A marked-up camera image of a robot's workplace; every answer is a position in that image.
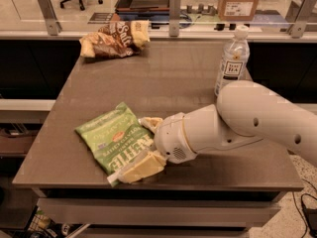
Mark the green jalapeno chip bag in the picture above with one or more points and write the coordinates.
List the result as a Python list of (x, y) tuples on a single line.
[(115, 138)]

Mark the middle metal glass bracket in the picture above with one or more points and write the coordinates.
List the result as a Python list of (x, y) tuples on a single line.
[(174, 16)]

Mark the clear tea water bottle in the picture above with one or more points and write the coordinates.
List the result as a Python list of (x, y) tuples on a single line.
[(234, 59)]

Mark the right metal glass bracket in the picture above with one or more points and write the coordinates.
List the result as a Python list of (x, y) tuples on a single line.
[(298, 28)]

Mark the left metal glass bracket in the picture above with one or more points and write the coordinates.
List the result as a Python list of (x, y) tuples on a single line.
[(52, 23)]

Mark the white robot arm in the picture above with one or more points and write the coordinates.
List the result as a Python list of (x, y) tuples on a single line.
[(245, 112)]

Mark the cardboard box with label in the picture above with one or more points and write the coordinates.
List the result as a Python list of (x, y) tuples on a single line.
[(237, 10)]

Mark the metal glass bracket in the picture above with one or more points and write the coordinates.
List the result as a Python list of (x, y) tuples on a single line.
[(174, 16), (52, 23), (298, 28)]

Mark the brown salt chip bag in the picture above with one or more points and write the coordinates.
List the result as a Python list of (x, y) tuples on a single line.
[(118, 39)]

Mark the grey drawer front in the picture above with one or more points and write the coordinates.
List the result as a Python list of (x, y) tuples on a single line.
[(179, 213)]

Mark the black power adapter with cable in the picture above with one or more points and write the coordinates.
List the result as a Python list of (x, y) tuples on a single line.
[(305, 203)]

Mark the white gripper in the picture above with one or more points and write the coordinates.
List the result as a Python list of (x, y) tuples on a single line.
[(169, 138)]

